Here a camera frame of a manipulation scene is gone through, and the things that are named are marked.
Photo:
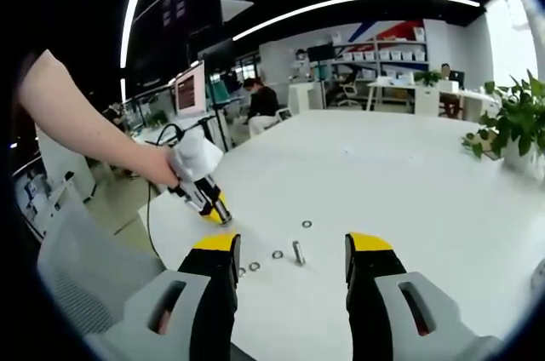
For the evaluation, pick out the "small black monitor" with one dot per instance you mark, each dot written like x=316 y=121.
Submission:
x=457 y=79

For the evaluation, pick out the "white background desk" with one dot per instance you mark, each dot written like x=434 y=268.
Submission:
x=426 y=99

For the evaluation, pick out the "grey mesh office chair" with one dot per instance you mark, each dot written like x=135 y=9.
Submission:
x=93 y=267

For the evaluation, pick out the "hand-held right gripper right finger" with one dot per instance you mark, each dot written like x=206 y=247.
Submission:
x=374 y=271

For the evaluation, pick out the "teal board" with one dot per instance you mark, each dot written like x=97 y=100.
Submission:
x=223 y=93

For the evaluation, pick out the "white desk unit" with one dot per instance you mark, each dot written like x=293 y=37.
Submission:
x=64 y=161

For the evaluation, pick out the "white cabinet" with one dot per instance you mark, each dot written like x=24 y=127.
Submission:
x=304 y=97

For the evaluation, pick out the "dark hanging ceiling sign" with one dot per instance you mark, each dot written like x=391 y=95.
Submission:
x=174 y=5

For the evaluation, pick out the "potted green plant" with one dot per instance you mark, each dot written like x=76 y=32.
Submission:
x=515 y=122

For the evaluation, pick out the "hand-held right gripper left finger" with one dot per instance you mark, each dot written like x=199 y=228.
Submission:
x=204 y=276

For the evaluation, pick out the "large bright window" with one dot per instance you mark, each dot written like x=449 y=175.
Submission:
x=508 y=37

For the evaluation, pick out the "metal threaded stud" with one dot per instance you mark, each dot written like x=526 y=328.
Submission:
x=298 y=253

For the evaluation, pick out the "white office chair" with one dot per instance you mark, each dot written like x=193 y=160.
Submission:
x=285 y=114

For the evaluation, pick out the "white swivel chair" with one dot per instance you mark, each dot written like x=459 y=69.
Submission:
x=350 y=90

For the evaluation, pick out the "storage shelf with white bins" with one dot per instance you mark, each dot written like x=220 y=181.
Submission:
x=383 y=54

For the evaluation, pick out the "small green plant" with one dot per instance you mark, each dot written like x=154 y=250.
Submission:
x=428 y=77

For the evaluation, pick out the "large black screen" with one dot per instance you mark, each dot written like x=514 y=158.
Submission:
x=320 y=51

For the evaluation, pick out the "curved side ceiling light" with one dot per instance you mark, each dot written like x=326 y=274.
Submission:
x=130 y=7

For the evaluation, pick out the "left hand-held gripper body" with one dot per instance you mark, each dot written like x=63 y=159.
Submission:
x=196 y=156

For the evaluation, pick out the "person's left hand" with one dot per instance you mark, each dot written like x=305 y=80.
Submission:
x=166 y=171

